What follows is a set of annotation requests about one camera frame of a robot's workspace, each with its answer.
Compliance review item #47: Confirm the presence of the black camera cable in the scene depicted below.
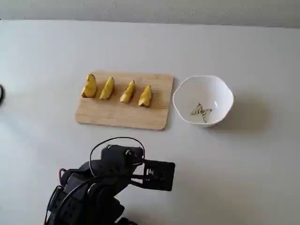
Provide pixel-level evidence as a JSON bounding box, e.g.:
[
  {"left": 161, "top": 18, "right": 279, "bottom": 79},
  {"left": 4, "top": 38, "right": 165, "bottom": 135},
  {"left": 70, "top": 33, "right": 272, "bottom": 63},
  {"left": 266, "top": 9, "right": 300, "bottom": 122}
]
[{"left": 90, "top": 137, "right": 145, "bottom": 179}]

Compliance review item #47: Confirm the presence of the wooden cutting board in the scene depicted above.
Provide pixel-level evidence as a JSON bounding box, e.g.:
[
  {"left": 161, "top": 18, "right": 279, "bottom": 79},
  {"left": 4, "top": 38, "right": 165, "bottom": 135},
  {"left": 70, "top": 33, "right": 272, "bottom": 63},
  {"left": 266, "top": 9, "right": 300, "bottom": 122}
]
[{"left": 75, "top": 71, "right": 174, "bottom": 131}]

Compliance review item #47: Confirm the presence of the red servo wire bundle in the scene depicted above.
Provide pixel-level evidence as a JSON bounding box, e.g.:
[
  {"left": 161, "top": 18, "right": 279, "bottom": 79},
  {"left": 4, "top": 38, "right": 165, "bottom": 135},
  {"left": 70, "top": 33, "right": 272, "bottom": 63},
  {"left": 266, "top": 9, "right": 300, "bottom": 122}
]
[{"left": 57, "top": 168, "right": 67, "bottom": 186}]

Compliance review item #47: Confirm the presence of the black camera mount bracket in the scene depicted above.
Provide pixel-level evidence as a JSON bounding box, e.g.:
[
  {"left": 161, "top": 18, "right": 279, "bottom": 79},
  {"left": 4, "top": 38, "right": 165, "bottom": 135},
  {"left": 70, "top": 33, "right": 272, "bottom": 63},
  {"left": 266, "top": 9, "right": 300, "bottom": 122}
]
[{"left": 131, "top": 159, "right": 176, "bottom": 192}]

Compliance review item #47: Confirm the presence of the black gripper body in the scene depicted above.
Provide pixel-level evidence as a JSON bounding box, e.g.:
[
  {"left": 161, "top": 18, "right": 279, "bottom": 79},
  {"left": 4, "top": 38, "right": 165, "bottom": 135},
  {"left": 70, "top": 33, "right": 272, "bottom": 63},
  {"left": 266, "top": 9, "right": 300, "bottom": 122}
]
[{"left": 100, "top": 144, "right": 145, "bottom": 174}]

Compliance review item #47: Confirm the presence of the large apple slice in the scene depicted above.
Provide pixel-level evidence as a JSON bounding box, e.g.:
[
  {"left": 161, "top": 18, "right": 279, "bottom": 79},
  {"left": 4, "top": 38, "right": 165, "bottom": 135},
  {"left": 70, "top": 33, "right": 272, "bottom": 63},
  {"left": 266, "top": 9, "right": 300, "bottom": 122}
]
[{"left": 81, "top": 73, "right": 98, "bottom": 98}]

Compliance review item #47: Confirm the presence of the white bowl with butterfly print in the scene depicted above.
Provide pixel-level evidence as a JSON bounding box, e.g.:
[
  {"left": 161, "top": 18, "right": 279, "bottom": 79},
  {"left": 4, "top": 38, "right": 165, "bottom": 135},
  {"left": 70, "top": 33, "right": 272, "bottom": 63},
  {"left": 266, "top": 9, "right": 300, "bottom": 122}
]
[{"left": 172, "top": 75, "right": 234, "bottom": 128}]

